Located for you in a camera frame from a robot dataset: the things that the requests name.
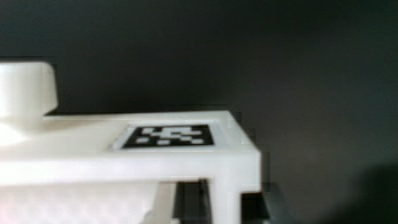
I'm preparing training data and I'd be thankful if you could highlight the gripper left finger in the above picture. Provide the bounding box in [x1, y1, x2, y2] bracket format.
[140, 179, 211, 224]

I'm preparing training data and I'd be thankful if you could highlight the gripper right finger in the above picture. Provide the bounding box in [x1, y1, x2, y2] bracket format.
[242, 183, 291, 224]

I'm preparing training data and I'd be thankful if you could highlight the white upside-down drawer with knob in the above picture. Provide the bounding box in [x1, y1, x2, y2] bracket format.
[0, 62, 261, 224]

